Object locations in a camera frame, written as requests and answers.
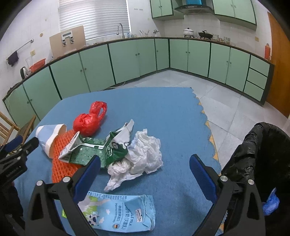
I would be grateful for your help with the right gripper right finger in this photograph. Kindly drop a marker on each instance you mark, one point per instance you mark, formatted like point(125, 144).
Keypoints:
point(235, 204)

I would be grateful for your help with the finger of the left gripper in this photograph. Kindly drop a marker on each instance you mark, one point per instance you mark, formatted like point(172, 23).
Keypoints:
point(12, 145)
point(28, 148)

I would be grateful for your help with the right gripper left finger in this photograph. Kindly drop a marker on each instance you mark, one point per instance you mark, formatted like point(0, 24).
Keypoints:
point(43, 217)

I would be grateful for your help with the blue white paper cup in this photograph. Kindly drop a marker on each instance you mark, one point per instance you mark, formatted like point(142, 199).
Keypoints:
point(47, 134)

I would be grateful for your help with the blue glove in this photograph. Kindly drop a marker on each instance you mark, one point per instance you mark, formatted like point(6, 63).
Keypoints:
point(271, 204)

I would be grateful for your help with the orange foam net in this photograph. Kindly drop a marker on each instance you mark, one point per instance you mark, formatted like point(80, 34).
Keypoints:
point(62, 169)

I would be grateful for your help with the green milk carton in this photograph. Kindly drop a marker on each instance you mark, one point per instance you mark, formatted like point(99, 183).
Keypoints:
point(114, 148)

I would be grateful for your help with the red plastic bag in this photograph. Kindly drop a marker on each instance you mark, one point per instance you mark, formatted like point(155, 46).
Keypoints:
point(88, 124)

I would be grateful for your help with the light blue milk carton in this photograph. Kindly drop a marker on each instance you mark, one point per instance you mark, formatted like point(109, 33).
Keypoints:
point(119, 213)

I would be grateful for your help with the white plastic bag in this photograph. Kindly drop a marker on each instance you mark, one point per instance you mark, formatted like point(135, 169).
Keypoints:
point(144, 156)

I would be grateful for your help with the black bagged trash bin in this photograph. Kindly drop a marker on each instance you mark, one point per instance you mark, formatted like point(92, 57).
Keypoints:
point(264, 157)

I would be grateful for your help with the green lower kitchen cabinets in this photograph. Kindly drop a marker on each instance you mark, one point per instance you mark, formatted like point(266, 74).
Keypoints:
point(105, 65)

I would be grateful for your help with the wooden chair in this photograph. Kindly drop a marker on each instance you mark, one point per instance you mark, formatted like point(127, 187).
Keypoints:
point(9, 128)

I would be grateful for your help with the steel kettle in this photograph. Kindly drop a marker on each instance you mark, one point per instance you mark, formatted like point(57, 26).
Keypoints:
point(24, 72)

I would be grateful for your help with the red basin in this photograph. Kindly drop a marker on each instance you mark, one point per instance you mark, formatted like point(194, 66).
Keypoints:
point(37, 65)

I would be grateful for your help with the dark hanging towel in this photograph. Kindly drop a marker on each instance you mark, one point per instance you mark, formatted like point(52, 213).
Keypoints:
point(13, 59)

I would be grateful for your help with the brown water purifier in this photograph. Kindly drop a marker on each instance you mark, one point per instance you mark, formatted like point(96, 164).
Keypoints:
point(67, 41)

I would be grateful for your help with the blue table mat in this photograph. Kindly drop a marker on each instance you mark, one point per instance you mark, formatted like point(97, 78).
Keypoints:
point(138, 181)

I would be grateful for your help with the wooden door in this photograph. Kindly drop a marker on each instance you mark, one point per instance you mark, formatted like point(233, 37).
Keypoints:
point(278, 95)

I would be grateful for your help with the sink faucet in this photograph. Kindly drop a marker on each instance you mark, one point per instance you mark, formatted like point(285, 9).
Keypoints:
point(120, 28)

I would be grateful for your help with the window blinds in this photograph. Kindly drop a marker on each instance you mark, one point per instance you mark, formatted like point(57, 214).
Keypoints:
point(99, 18)

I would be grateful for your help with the red thermos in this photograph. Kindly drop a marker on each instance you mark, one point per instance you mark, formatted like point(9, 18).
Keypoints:
point(267, 52)

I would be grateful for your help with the black wok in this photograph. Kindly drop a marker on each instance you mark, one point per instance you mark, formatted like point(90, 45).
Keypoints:
point(205, 35)

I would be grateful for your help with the white cooking pot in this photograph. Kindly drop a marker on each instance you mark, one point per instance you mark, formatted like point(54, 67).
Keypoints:
point(188, 33)

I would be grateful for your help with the green upper cabinets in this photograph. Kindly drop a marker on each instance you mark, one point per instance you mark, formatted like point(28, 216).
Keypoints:
point(235, 12)

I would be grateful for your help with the range hood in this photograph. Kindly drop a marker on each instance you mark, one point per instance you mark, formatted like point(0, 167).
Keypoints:
point(190, 7)

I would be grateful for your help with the towel rail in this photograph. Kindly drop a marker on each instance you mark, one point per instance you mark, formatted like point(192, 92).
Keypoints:
point(29, 42)

